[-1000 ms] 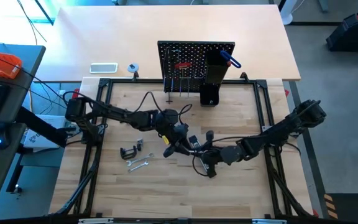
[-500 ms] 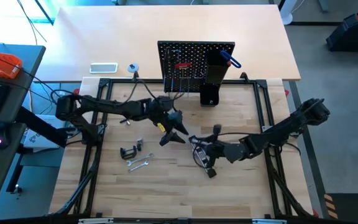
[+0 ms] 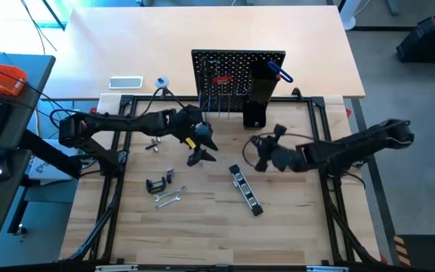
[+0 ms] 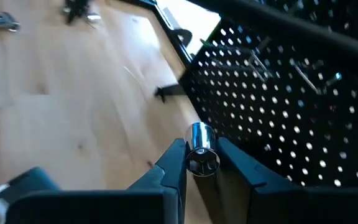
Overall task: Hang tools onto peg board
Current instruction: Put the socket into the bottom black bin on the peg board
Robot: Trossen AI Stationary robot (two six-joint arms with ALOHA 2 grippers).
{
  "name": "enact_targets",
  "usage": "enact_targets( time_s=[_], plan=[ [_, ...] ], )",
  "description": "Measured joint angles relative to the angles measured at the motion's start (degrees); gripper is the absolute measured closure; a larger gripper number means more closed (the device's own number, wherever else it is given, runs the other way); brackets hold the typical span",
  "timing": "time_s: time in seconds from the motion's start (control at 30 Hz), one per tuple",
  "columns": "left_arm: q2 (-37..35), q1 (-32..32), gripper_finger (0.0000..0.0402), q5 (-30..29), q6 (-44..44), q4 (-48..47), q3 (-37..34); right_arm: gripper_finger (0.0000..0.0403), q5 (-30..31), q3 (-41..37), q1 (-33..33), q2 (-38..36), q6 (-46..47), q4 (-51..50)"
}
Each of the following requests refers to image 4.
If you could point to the large chrome socket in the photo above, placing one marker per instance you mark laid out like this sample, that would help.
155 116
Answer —
201 140

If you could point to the black table clamp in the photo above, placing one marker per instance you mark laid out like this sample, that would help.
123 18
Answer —
186 35

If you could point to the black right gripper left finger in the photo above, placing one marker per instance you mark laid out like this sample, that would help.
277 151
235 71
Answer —
166 193

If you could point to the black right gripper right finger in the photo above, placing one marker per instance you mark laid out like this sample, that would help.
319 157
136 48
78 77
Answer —
259 199

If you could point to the small metal bolt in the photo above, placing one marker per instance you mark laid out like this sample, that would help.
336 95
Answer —
78 11

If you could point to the silver combination wrench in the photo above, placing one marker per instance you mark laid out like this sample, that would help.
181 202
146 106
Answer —
0 21

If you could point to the metal loop pegboard holder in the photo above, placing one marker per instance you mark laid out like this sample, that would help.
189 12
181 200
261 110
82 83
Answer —
259 67
306 77

